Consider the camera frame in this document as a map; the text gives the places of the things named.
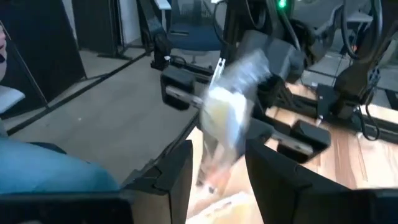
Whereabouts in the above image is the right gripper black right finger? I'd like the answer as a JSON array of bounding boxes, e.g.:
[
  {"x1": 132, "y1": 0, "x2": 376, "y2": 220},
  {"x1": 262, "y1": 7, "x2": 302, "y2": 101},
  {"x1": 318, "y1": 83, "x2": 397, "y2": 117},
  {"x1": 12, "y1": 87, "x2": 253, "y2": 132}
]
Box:
[{"x1": 245, "y1": 136, "x2": 398, "y2": 224}]

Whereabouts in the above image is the black equipment stand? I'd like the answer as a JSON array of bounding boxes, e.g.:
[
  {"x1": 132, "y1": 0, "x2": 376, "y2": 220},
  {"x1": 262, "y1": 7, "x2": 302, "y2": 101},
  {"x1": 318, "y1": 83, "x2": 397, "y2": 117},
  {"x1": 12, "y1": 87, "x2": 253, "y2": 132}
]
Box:
[{"x1": 136, "y1": 0, "x2": 172, "y2": 71}]

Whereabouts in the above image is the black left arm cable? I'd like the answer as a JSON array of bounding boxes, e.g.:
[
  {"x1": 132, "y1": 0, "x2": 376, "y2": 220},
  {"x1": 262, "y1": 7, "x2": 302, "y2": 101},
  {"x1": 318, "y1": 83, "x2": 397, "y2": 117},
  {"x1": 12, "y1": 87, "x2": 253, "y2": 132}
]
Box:
[{"x1": 340, "y1": 0, "x2": 385, "y2": 141}]

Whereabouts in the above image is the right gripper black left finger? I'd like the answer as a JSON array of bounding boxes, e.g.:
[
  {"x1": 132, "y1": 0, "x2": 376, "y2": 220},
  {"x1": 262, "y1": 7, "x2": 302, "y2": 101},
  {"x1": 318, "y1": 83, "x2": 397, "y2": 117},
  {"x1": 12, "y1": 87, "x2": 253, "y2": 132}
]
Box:
[{"x1": 0, "y1": 139, "x2": 194, "y2": 224}]

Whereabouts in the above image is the person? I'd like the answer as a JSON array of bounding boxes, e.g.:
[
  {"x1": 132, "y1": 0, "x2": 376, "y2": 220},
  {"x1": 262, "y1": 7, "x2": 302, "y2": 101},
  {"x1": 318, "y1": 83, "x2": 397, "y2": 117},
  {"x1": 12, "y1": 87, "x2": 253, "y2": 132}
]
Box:
[{"x1": 0, "y1": 26, "x2": 121, "y2": 195}]

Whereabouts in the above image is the blue office chair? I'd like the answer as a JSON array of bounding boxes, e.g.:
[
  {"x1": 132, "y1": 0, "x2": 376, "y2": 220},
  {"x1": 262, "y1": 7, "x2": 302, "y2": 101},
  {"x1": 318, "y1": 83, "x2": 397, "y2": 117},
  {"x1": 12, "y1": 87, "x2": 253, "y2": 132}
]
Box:
[{"x1": 167, "y1": 0, "x2": 225, "y2": 63}]

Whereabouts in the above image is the orange toothbrush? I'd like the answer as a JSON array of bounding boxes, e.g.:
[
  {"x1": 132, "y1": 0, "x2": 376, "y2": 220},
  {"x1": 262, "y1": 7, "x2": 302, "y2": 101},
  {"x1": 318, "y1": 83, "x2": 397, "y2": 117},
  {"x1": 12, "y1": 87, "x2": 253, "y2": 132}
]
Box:
[{"x1": 195, "y1": 49, "x2": 274, "y2": 195}]

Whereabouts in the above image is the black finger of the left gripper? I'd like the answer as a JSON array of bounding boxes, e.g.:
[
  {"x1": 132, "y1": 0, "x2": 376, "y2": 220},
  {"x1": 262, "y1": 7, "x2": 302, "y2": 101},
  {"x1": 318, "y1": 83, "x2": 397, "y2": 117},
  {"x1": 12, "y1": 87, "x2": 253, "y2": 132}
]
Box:
[{"x1": 257, "y1": 77, "x2": 285, "y2": 119}]

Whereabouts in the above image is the black partition panel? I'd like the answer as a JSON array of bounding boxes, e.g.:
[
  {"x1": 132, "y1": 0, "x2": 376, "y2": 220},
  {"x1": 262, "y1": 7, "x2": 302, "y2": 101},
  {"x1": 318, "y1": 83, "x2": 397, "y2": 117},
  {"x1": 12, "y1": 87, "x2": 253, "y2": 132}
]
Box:
[{"x1": 0, "y1": 0, "x2": 87, "y2": 122}]

